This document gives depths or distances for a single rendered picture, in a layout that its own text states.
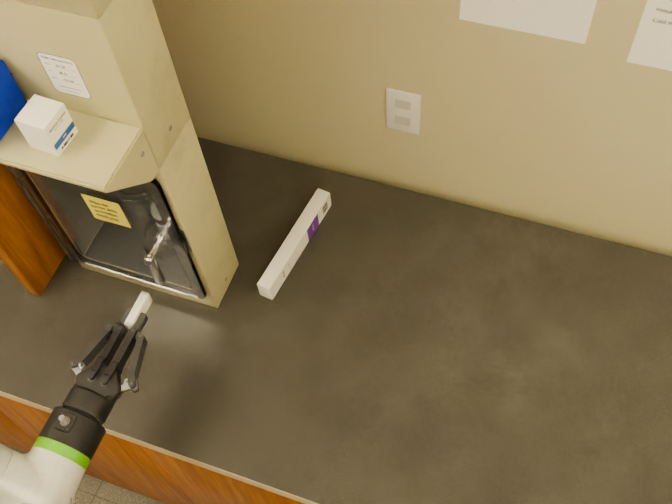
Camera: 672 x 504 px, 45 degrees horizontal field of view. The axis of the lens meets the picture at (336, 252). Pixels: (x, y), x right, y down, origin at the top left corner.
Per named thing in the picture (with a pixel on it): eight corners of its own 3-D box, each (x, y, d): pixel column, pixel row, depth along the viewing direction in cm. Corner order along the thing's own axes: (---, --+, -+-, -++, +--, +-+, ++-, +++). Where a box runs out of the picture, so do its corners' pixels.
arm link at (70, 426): (51, 450, 135) (99, 468, 133) (25, 427, 125) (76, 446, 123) (69, 417, 138) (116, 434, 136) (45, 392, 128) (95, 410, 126)
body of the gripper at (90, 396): (97, 417, 128) (124, 365, 132) (51, 400, 130) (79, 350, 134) (111, 432, 134) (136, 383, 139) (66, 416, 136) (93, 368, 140)
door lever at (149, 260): (177, 264, 149) (164, 260, 149) (165, 237, 141) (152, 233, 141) (164, 288, 146) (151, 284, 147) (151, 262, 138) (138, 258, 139)
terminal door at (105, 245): (76, 257, 166) (-6, 133, 132) (208, 298, 159) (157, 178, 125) (74, 260, 166) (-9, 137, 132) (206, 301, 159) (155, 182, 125)
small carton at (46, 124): (49, 121, 117) (34, 93, 112) (78, 131, 115) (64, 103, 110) (30, 147, 114) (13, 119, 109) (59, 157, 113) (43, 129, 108)
